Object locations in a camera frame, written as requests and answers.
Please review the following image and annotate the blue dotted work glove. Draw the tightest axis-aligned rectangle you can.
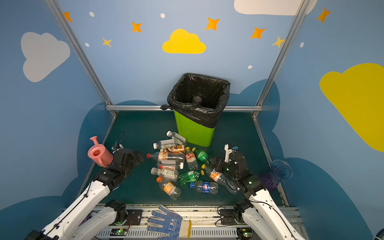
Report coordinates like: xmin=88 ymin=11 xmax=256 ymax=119
xmin=147 ymin=205 xmax=192 ymax=240

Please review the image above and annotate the blue purple mesh vase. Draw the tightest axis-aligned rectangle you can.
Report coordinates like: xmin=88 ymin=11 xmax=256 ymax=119
xmin=259 ymin=160 xmax=294 ymax=192

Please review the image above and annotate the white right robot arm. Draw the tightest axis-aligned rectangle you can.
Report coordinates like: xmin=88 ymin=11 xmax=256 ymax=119
xmin=209 ymin=152 xmax=304 ymax=240

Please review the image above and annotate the green plastic trash bin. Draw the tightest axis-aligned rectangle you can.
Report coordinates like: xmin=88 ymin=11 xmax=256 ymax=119
xmin=174 ymin=111 xmax=215 ymax=147

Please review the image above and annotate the white-cap green label bottle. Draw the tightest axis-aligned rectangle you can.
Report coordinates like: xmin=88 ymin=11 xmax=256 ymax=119
xmin=151 ymin=168 xmax=179 ymax=182

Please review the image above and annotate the orange-cap orange label bottle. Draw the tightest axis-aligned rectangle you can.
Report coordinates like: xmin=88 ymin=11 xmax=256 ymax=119
xmin=157 ymin=177 xmax=182 ymax=200

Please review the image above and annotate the clear square white-cap bottle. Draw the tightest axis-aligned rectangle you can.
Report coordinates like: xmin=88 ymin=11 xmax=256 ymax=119
xmin=167 ymin=131 xmax=187 ymax=146

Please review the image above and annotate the pepsi blue label bottle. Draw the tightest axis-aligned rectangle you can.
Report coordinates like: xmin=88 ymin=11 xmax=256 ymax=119
xmin=190 ymin=181 xmax=219 ymax=195

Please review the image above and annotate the crushed green bottle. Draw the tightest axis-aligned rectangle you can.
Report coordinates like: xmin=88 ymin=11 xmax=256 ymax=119
xmin=179 ymin=170 xmax=205 ymax=185

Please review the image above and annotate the green sprite bottle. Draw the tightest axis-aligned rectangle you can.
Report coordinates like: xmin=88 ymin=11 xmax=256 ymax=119
xmin=192 ymin=148 xmax=212 ymax=166

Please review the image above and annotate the black bin liner bag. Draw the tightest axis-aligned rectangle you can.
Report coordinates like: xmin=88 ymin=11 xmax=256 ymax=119
xmin=160 ymin=73 xmax=231 ymax=129

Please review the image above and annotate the pink watering can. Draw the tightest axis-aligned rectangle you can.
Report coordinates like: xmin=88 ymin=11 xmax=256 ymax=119
xmin=88 ymin=136 xmax=113 ymax=168

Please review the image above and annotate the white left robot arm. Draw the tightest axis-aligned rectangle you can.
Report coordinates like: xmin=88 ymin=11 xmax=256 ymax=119
xmin=25 ymin=148 xmax=144 ymax=240

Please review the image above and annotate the yellow-cap red label bottle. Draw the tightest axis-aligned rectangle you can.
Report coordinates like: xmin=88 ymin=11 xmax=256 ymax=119
xmin=185 ymin=147 xmax=199 ymax=171

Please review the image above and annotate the yellow-cap orange label bottle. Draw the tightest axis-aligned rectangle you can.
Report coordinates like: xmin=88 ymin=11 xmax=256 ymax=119
xmin=202 ymin=164 xmax=238 ymax=195

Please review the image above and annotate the brown coffee bottle middle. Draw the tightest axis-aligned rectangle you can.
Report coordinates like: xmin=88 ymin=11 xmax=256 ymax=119
xmin=162 ymin=145 xmax=186 ymax=154

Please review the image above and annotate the clear flat white-cap bottle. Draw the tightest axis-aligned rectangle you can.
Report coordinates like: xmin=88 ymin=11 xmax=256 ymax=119
xmin=153 ymin=139 xmax=177 ymax=150

